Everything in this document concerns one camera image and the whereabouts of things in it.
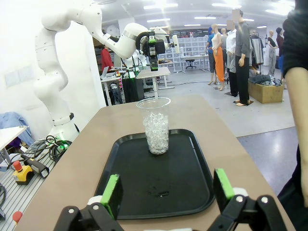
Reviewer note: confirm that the mannequin orange trousers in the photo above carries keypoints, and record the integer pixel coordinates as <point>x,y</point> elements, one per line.
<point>219,60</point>

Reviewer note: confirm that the black plastic tray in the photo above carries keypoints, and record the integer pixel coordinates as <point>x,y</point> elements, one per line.
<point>173,173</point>

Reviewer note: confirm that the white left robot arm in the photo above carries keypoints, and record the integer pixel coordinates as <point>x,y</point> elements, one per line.
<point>48,96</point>

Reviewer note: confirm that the mannequin dark red outfit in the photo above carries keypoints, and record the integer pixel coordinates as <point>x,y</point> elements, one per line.
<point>280,43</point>

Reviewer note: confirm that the mannequin white shirt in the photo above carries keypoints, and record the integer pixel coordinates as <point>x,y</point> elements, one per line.
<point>231,43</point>

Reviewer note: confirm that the black computer tower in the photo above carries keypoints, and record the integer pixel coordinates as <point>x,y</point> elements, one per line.
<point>133,90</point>

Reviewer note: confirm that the white workshop table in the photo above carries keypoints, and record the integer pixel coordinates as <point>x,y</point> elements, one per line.
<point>9,134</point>

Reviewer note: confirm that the brown top standing desk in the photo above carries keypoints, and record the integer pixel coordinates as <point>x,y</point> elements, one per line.
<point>154,72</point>

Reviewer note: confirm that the red round button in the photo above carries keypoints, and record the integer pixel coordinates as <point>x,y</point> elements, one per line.
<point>17,216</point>

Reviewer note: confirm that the mannequin grey sweater black trousers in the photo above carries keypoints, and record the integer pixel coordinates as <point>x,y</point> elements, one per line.
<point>241,48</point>

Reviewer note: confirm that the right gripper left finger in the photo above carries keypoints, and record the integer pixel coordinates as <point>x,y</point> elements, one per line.
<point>113,192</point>

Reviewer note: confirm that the white office desk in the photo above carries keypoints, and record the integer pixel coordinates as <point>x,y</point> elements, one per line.
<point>195,57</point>

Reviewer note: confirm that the white wall paper sheet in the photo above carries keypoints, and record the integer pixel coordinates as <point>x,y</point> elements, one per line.
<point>25,72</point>
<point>12,78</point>

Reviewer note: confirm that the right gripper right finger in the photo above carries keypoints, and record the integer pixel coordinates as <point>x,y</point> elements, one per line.
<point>222,185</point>

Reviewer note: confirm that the mannequin black top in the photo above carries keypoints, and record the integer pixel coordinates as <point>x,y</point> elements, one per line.
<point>272,50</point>

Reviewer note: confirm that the mannequin blue top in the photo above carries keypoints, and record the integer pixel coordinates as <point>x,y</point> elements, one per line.
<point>211,45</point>

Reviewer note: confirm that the silver laptop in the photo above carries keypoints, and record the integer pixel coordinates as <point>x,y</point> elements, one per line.
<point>105,72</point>

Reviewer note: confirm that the black office stool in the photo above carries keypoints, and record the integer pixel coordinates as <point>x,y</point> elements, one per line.
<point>190,63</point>

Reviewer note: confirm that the black handheld controller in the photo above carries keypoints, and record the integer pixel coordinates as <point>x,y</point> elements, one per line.
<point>36,166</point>

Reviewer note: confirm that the yellow emergency stop button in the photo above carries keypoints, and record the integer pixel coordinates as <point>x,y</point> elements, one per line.
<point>22,174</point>

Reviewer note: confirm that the person's body in black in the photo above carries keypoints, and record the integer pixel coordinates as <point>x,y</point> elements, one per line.
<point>296,36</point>

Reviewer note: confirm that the clear plastic iced cup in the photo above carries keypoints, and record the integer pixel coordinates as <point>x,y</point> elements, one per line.
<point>156,134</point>

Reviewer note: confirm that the blue cloth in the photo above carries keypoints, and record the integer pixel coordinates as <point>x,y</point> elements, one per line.
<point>14,122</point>

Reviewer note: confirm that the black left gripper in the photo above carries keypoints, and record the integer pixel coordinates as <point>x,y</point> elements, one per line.
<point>160,47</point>

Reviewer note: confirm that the person's left forearm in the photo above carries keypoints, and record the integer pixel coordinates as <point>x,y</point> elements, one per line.
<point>298,108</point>

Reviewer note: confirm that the cardboard box of clothes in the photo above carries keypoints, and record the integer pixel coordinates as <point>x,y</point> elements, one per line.
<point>264,92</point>

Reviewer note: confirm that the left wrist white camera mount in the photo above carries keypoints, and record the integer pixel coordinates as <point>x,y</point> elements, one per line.
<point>175,44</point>

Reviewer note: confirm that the person in red shirt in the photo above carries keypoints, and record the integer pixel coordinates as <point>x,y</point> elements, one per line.
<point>107,59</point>

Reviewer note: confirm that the grey slotted base plate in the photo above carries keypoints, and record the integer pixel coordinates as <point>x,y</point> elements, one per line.
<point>14,199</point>

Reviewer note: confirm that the shelf of storage boxes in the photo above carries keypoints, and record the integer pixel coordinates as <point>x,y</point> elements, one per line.
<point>192,45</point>

